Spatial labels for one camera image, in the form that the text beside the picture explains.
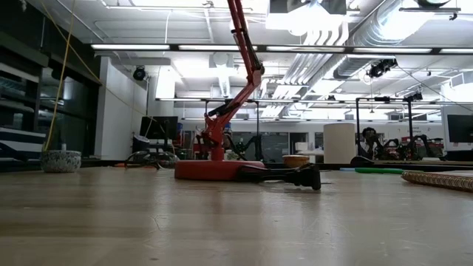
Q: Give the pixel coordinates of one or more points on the orange pen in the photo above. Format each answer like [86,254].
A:
[120,165]

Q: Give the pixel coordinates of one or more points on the red desk lamp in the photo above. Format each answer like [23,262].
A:
[214,170]

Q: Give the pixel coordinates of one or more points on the pink spiral notebook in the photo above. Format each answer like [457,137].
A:
[439,181]

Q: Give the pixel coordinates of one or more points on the white cylinder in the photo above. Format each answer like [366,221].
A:
[339,144]

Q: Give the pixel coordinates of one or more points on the person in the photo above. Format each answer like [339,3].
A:
[369,140]

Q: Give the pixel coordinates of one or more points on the black eyeglasses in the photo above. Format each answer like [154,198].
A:
[148,159]

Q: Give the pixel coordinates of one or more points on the light wooden desk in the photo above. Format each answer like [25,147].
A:
[425,162]

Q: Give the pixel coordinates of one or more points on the long light bar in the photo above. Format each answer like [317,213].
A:
[295,48]

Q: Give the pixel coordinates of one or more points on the black ceiling camera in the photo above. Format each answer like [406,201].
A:
[380,67]
[139,73]

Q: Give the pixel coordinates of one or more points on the black background robot arm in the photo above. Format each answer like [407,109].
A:
[253,146]
[421,146]

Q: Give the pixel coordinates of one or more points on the black computer monitor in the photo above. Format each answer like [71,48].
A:
[460,128]
[159,127]

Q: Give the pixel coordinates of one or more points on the dark shelving unit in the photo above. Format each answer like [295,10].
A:
[22,92]

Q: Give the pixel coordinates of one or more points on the patterned ceramic bowl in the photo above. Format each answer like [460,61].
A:
[61,162]

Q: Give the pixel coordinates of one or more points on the green marker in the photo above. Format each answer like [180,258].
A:
[380,170]

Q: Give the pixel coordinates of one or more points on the blue pen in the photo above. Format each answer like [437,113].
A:
[347,169]

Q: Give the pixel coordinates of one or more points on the black background rig frame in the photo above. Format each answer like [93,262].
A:
[257,118]
[382,99]

